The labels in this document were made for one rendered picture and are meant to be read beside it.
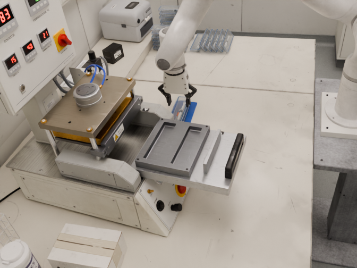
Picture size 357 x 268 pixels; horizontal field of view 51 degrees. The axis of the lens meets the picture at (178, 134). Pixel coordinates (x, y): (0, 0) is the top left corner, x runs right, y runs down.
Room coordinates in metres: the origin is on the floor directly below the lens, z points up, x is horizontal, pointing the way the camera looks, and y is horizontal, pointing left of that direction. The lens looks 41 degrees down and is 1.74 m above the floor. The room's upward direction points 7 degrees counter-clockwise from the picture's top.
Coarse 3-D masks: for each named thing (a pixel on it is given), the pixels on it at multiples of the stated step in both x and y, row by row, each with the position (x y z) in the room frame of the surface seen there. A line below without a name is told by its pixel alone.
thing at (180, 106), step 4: (180, 96) 1.34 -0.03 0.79; (176, 100) 1.31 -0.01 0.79; (180, 100) 1.30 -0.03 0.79; (184, 100) 1.30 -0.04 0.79; (176, 104) 1.28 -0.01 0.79; (180, 104) 1.28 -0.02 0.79; (184, 104) 1.27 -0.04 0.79; (176, 108) 1.25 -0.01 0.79; (180, 108) 1.25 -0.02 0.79; (184, 108) 1.25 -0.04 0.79; (172, 112) 1.23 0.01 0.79; (176, 112) 1.23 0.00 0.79; (180, 112) 1.22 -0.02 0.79; (176, 116) 1.20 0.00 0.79; (180, 116) 1.20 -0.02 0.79; (180, 120) 1.17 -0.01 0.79
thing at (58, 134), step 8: (120, 104) 0.96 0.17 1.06; (128, 104) 0.96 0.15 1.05; (120, 112) 0.92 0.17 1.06; (112, 120) 0.89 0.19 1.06; (104, 128) 0.85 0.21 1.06; (56, 136) 0.87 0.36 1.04; (64, 136) 0.86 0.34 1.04; (72, 136) 0.85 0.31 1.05; (80, 136) 0.83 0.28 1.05; (96, 136) 0.82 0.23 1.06; (104, 136) 0.82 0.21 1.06; (80, 144) 0.84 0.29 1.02; (88, 144) 0.83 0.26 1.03
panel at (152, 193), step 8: (144, 184) 0.74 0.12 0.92; (152, 184) 0.76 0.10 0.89; (160, 184) 0.78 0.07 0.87; (168, 184) 0.80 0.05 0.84; (144, 192) 0.72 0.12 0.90; (152, 192) 0.74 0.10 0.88; (160, 192) 0.76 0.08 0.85; (168, 192) 0.78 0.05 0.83; (176, 192) 0.80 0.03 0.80; (184, 192) 0.82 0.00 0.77; (152, 200) 0.72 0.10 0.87; (160, 200) 0.74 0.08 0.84; (168, 200) 0.76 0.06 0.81; (176, 200) 0.78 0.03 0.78; (152, 208) 0.70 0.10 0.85; (168, 208) 0.74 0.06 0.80; (160, 216) 0.70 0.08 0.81; (168, 216) 0.72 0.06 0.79; (176, 216) 0.73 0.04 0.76; (168, 224) 0.70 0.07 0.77
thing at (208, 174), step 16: (208, 144) 0.82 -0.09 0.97; (224, 144) 0.82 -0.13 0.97; (208, 160) 0.72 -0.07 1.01; (224, 160) 0.75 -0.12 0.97; (144, 176) 0.75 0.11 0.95; (160, 176) 0.73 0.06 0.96; (176, 176) 0.71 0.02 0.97; (192, 176) 0.70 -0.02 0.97; (208, 176) 0.70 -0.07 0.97; (224, 176) 0.69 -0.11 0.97; (224, 192) 0.65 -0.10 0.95
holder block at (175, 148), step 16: (160, 128) 0.90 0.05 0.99; (176, 128) 0.89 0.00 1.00; (192, 128) 0.89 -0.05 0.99; (208, 128) 0.87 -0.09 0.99; (144, 144) 0.83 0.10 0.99; (160, 144) 0.84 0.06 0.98; (176, 144) 0.82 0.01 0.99; (192, 144) 0.82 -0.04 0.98; (144, 160) 0.77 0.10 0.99; (160, 160) 0.76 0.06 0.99; (176, 160) 0.76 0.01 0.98; (192, 160) 0.74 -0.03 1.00
